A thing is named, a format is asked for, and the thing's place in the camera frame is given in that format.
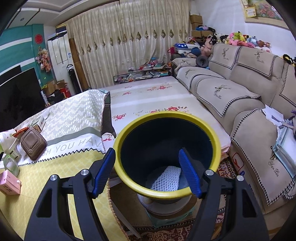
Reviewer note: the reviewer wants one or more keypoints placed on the brown quilted pouch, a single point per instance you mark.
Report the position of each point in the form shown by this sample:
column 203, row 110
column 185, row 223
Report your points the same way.
column 33, row 143

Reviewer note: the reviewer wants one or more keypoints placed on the black tower fan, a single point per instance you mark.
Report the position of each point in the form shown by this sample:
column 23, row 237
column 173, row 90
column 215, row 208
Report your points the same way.
column 73, row 78

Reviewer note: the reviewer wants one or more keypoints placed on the stacked papers on sofa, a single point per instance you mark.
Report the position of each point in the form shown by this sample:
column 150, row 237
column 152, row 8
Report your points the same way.
column 284, row 147

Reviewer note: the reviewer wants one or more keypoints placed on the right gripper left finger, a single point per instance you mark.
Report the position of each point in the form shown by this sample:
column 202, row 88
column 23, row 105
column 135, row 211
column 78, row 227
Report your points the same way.
column 50, row 218

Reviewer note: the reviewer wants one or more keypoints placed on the cream patterned curtain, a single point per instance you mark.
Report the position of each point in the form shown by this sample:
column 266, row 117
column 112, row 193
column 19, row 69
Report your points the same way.
column 114, row 37

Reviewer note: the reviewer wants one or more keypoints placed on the black flat screen television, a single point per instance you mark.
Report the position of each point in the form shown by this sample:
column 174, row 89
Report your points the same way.
column 21, row 98

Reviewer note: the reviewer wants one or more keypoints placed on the stacked cardboard boxes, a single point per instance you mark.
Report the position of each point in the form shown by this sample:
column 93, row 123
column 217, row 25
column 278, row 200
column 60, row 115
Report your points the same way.
column 199, row 30

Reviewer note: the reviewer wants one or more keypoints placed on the white foam net sleeve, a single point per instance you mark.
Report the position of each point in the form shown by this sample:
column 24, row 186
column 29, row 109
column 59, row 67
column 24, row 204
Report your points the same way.
column 168, row 181

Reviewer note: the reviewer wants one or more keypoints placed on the yellow rimmed black trash bin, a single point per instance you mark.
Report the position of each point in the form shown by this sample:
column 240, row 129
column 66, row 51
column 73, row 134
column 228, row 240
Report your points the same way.
column 153, row 141

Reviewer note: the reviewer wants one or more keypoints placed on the white floral floor mattress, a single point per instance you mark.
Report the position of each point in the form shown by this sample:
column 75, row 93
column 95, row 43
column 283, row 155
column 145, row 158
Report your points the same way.
column 132, row 100

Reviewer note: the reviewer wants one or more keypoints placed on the beige sectional sofa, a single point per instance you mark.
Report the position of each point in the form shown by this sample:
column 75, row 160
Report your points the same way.
column 238, row 87

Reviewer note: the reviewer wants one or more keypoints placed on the pink small box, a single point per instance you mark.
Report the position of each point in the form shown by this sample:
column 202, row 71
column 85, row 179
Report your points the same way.
column 9, row 184

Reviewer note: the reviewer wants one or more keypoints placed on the low shelf with toys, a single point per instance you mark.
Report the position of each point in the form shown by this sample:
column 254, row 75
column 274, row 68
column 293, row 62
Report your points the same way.
column 153, row 69

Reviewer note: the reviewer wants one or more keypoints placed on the pile of plush toys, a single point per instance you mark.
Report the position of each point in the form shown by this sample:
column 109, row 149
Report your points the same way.
column 235, row 39

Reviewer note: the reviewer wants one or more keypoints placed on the yellow white table cloth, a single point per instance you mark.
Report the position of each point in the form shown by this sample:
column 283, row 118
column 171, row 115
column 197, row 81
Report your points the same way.
column 75, row 130

